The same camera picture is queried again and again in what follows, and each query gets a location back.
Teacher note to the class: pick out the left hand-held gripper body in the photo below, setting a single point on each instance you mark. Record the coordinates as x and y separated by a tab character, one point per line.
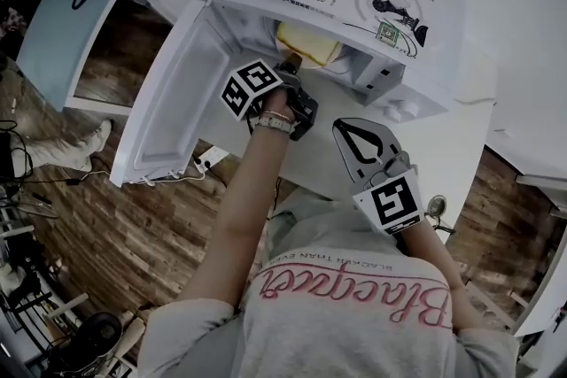
248	88

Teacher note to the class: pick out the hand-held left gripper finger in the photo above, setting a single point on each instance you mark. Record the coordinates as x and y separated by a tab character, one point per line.
292	65

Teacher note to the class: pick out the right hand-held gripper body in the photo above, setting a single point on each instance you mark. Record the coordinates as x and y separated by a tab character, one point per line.
394	199

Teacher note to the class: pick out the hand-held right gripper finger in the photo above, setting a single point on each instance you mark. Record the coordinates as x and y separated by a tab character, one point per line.
347	159
385	137

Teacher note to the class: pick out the yellow bread food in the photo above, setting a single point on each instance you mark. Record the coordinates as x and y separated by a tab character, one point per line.
310	43

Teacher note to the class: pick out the white microwave oven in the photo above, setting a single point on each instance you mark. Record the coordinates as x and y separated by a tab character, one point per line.
177	102

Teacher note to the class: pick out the person's left forearm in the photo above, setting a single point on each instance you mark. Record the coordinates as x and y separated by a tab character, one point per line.
248	199

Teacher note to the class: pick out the person's right forearm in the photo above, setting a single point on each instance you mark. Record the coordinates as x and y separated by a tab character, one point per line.
434	270

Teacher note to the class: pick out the person's left hand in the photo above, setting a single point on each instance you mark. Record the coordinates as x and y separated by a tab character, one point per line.
279	102

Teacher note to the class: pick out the white wrist band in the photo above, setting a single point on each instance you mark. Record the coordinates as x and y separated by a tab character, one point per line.
274	123

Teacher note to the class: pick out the white power strip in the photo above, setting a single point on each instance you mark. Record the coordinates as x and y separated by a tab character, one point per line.
212	157

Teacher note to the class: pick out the person's grey printed shirt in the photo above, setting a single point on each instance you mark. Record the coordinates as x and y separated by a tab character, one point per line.
354	345

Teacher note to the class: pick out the white counter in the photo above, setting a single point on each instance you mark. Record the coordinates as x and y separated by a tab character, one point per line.
549	287

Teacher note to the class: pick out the pale blue desk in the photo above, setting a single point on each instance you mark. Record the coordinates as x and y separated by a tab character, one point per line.
48	40

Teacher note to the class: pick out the black rounded headset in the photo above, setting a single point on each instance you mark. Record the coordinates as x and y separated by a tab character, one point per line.
88	341

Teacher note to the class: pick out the white frame wooden desk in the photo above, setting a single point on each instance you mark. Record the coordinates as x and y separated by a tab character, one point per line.
66	305

